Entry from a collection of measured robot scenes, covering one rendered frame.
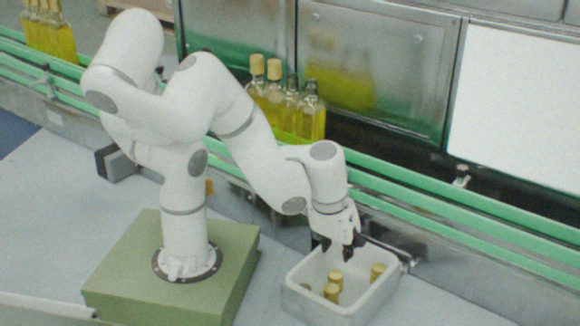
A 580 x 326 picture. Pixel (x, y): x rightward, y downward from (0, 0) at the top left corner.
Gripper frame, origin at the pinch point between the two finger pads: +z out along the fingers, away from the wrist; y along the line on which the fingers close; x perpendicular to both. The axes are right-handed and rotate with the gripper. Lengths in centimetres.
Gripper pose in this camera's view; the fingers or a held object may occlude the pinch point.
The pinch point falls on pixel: (336, 247)
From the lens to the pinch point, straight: 128.1
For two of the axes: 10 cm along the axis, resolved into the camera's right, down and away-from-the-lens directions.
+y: -8.1, -3.1, 4.9
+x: -5.6, 6.3, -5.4
